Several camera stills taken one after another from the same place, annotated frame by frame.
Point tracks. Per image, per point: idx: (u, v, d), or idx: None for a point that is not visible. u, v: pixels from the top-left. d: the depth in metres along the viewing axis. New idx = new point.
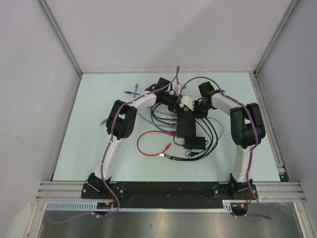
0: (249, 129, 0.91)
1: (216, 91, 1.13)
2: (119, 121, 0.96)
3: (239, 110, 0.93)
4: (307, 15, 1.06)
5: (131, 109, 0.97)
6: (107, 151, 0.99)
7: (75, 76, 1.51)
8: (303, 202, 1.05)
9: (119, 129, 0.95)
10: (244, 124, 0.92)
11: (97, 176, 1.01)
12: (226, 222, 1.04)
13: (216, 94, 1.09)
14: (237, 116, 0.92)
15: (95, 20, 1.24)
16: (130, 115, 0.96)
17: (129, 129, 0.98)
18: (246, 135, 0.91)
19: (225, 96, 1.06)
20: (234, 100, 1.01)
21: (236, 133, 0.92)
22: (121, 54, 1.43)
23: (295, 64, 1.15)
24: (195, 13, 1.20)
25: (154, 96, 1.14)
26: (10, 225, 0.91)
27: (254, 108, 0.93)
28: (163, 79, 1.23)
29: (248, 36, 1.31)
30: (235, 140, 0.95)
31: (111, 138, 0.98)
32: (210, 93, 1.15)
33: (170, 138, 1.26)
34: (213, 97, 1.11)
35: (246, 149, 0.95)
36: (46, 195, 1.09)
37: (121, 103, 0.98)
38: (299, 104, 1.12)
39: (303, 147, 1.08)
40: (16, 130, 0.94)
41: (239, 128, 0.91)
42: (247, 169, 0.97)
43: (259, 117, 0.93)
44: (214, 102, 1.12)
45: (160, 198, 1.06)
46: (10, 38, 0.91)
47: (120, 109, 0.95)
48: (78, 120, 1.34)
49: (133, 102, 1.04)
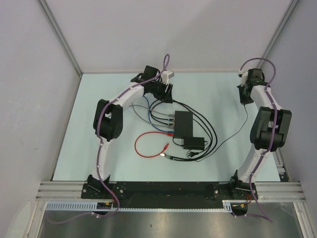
0: (268, 133, 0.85)
1: (262, 85, 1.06)
2: (106, 122, 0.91)
3: (268, 112, 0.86)
4: (307, 15, 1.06)
5: (116, 108, 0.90)
6: (100, 154, 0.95)
7: (75, 76, 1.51)
8: (303, 201, 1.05)
9: (106, 130, 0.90)
10: (265, 127, 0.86)
11: (95, 177, 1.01)
12: (226, 222, 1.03)
13: (258, 86, 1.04)
14: (264, 116, 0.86)
15: (95, 20, 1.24)
16: (116, 115, 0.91)
17: (118, 129, 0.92)
18: (263, 137, 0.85)
19: (266, 92, 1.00)
20: (270, 100, 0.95)
21: (255, 130, 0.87)
22: (121, 54, 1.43)
23: (295, 64, 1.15)
24: (195, 13, 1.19)
25: (140, 88, 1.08)
26: (10, 225, 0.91)
27: (286, 115, 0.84)
28: (149, 67, 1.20)
29: (248, 36, 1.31)
30: (250, 138, 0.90)
31: (101, 141, 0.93)
32: (254, 84, 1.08)
33: (168, 138, 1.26)
34: (255, 89, 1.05)
35: (258, 151, 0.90)
36: (46, 195, 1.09)
37: (105, 102, 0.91)
38: (299, 104, 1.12)
39: (304, 147, 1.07)
40: (16, 130, 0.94)
41: (259, 127, 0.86)
42: (252, 172, 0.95)
43: (286, 126, 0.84)
44: (253, 91, 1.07)
45: (160, 198, 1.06)
46: (11, 38, 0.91)
47: (103, 111, 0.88)
48: (79, 120, 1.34)
49: (118, 99, 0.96)
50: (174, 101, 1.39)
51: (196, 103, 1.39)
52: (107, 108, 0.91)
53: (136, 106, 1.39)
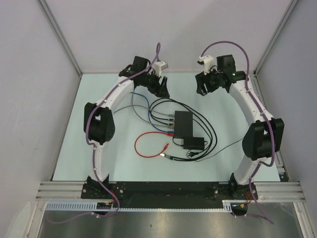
0: (264, 146, 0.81)
1: (240, 78, 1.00)
2: (96, 125, 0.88)
3: (261, 128, 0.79)
4: (306, 15, 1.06)
5: (104, 111, 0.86)
6: (95, 156, 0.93)
7: (75, 76, 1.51)
8: (303, 201, 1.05)
9: (97, 133, 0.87)
10: (261, 142, 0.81)
11: (93, 178, 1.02)
12: (226, 222, 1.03)
13: (238, 85, 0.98)
14: (258, 134, 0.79)
15: (95, 20, 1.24)
16: (104, 118, 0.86)
17: (109, 130, 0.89)
18: (260, 151, 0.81)
19: (248, 93, 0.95)
20: (258, 108, 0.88)
21: (250, 144, 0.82)
22: (121, 54, 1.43)
23: (295, 64, 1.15)
24: (195, 13, 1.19)
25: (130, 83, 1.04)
26: (10, 225, 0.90)
27: (279, 127, 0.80)
28: (138, 58, 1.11)
29: (248, 36, 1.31)
30: (246, 149, 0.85)
31: (94, 145, 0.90)
32: (232, 77, 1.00)
33: (168, 138, 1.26)
34: (235, 86, 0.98)
35: (256, 161, 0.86)
36: (46, 195, 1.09)
37: (93, 106, 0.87)
38: (299, 104, 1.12)
39: (304, 148, 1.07)
40: (16, 129, 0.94)
41: (254, 145, 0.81)
42: (251, 176, 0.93)
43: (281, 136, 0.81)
44: (234, 90, 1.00)
45: (160, 198, 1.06)
46: (11, 38, 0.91)
47: (91, 115, 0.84)
48: (79, 120, 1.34)
49: (105, 101, 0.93)
50: (174, 101, 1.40)
51: (196, 103, 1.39)
52: (96, 111, 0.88)
53: (136, 106, 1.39)
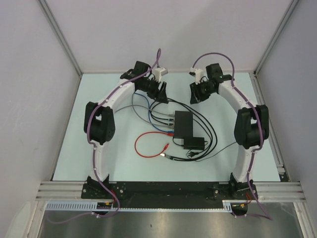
0: (254, 131, 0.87)
1: (227, 78, 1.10)
2: (97, 125, 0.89)
3: (247, 112, 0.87)
4: (307, 15, 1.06)
5: (105, 111, 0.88)
6: (95, 156, 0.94)
7: (75, 76, 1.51)
8: (303, 201, 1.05)
9: (97, 133, 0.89)
10: (250, 127, 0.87)
11: (93, 179, 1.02)
12: (226, 222, 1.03)
13: (225, 83, 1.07)
14: (245, 118, 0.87)
15: (95, 20, 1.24)
16: (106, 119, 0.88)
17: (110, 130, 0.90)
18: (250, 136, 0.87)
19: (234, 89, 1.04)
20: (243, 98, 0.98)
21: (240, 132, 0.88)
22: (121, 54, 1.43)
23: (295, 64, 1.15)
24: (195, 13, 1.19)
25: (131, 85, 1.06)
26: (10, 225, 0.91)
27: (263, 111, 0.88)
28: (139, 62, 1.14)
29: (248, 36, 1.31)
30: (238, 139, 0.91)
31: (95, 145, 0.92)
32: (219, 79, 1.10)
33: (168, 138, 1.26)
34: (222, 85, 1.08)
35: (249, 150, 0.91)
36: (46, 195, 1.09)
37: (94, 105, 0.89)
38: (299, 104, 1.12)
39: (304, 147, 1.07)
40: (16, 130, 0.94)
41: (244, 130, 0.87)
42: (248, 170, 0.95)
43: (267, 120, 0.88)
44: (222, 90, 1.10)
45: (160, 198, 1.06)
46: (11, 38, 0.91)
47: (92, 114, 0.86)
48: (79, 120, 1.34)
49: (107, 101, 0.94)
50: (174, 101, 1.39)
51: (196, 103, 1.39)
52: (96, 111, 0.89)
53: (136, 106, 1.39)
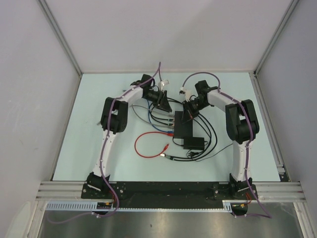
0: (243, 125, 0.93)
1: (213, 88, 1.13)
2: (112, 117, 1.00)
3: (234, 107, 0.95)
4: (307, 15, 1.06)
5: (122, 104, 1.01)
6: (105, 147, 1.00)
7: (75, 76, 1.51)
8: (303, 202, 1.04)
9: (114, 125, 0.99)
10: (239, 121, 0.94)
11: (97, 174, 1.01)
12: (226, 222, 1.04)
13: (212, 91, 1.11)
14: (233, 112, 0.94)
15: (95, 21, 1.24)
16: (123, 111, 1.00)
17: (124, 123, 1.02)
18: (240, 130, 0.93)
19: (221, 93, 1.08)
20: (228, 97, 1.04)
21: (232, 128, 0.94)
22: (121, 54, 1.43)
23: (294, 64, 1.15)
24: (195, 13, 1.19)
25: (140, 89, 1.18)
26: (10, 225, 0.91)
27: (247, 104, 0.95)
28: (146, 74, 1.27)
29: (248, 36, 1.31)
30: (230, 136, 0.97)
31: (108, 134, 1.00)
32: (206, 90, 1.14)
33: (167, 138, 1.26)
34: (209, 94, 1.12)
35: (242, 145, 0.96)
36: (46, 195, 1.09)
37: (112, 99, 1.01)
38: (299, 104, 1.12)
39: (304, 148, 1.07)
40: (16, 130, 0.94)
41: (234, 124, 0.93)
42: (245, 167, 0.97)
43: (253, 113, 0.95)
44: (210, 98, 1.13)
45: (161, 198, 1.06)
46: (10, 39, 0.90)
47: (112, 106, 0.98)
48: (78, 120, 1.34)
49: (123, 96, 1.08)
50: (176, 101, 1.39)
51: None
52: (114, 105, 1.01)
53: (136, 106, 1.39)
